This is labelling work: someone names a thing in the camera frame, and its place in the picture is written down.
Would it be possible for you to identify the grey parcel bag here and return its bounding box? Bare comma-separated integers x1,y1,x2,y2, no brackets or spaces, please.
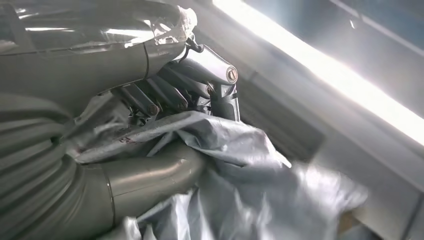
66,110,369,240

